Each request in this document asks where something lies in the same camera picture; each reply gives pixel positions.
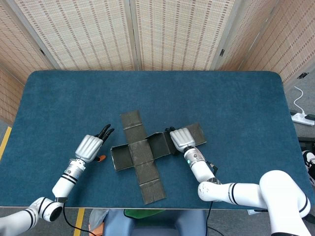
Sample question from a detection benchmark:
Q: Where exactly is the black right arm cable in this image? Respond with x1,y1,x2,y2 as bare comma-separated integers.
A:
205,161,223,236

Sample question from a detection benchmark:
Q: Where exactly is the dark foldable cardboard box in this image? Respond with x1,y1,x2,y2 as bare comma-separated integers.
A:
110,110,207,205

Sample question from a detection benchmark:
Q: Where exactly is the green cloth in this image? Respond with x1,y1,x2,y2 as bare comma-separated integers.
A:
124,208,165,219

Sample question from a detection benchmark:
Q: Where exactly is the white power cable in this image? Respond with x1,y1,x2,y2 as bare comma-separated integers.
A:
293,86,307,116

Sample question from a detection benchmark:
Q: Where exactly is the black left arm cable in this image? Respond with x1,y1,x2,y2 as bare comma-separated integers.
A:
63,196,98,236

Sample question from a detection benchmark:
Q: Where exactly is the woven bamboo screen panel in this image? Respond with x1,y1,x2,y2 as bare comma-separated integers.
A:
129,0,243,71
0,0,60,123
211,0,315,86
7,0,140,71

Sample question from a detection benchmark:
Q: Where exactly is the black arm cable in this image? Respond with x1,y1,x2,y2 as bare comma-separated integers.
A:
205,161,223,236
63,196,98,236

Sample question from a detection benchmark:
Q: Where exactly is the blue felt table cover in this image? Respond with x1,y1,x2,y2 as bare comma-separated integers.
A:
0,70,315,210

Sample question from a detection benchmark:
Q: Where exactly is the grey and orange bag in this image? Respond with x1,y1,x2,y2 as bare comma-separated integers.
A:
88,208,109,236

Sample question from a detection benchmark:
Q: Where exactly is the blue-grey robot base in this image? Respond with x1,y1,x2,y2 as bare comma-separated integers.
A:
103,208,209,236

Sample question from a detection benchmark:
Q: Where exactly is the black and white shoe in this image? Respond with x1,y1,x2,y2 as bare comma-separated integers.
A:
302,150,315,185

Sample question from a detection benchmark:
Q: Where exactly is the yellow floor tape strip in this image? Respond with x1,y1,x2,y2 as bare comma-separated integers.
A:
73,208,86,236
0,126,12,160

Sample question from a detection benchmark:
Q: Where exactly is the white power strip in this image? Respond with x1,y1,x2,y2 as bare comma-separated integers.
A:
290,112,315,126

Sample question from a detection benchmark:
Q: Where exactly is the black floor object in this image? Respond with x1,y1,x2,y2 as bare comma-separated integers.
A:
297,137,315,152

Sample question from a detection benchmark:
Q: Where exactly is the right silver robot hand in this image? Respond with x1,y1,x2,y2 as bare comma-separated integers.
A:
164,126,196,156

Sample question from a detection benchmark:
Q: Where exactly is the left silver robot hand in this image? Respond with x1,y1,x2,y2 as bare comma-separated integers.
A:
74,124,116,163

